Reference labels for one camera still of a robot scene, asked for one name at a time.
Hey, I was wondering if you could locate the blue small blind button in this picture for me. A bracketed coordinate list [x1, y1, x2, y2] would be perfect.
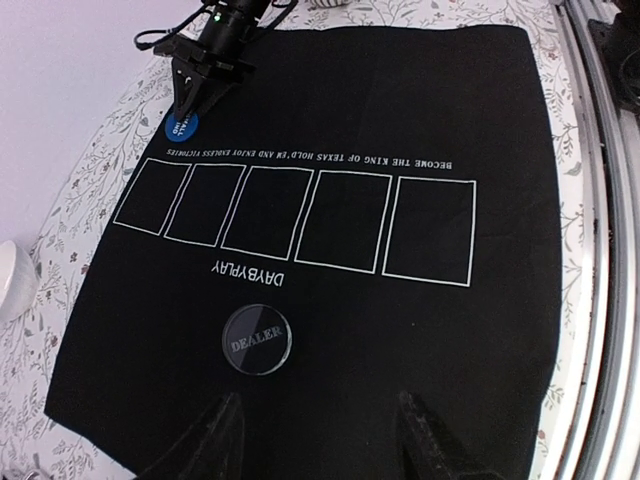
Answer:
[164, 112, 200, 143]

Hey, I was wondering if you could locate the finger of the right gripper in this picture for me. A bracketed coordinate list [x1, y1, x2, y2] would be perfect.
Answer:
[171, 62, 201, 122]
[195, 62, 256, 119]

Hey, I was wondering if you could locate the black poker mat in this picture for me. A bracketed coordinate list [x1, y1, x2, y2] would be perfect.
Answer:
[45, 26, 562, 479]

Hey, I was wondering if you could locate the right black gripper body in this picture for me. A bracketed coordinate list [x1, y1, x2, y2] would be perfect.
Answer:
[135, 0, 297, 86]

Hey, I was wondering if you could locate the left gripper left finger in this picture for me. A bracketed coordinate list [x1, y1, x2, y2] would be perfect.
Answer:
[136, 393, 245, 480]

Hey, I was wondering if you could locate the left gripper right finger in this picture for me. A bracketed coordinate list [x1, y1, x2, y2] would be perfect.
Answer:
[398, 391, 503, 480]

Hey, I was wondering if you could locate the clear dealer button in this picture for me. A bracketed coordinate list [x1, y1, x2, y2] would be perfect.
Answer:
[221, 303, 293, 377]

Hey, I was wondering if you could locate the white ribbed cup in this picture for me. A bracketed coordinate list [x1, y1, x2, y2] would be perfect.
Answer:
[305, 0, 352, 10]

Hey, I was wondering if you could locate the white ceramic bowl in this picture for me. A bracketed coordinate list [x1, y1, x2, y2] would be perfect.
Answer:
[1, 240, 39, 322]

